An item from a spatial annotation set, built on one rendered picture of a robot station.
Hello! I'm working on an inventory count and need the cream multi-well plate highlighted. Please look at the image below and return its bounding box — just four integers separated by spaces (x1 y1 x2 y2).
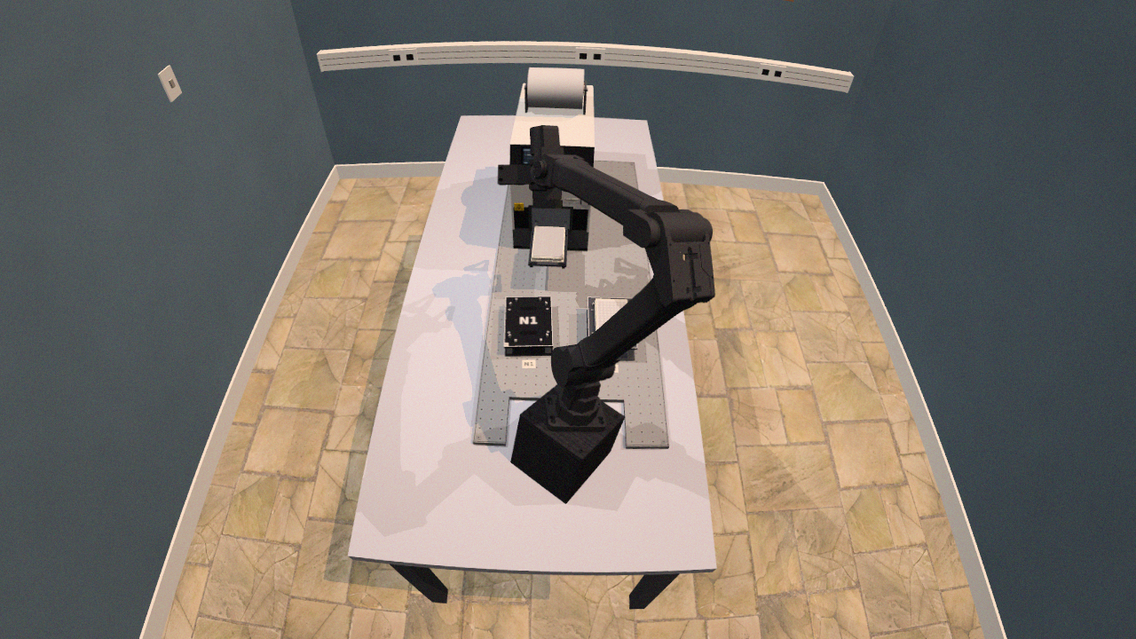
595 299 627 330

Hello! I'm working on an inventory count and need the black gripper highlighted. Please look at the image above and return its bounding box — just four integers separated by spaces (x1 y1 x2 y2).
532 186 563 209

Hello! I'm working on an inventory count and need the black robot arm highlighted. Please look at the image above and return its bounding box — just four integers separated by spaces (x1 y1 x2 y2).
498 125 715 432

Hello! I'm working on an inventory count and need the black rectangular frame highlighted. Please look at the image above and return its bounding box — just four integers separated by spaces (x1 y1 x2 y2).
504 296 553 356

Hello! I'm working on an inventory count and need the beige plate with grid of square wells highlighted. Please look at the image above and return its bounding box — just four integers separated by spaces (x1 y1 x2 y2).
531 226 565 264

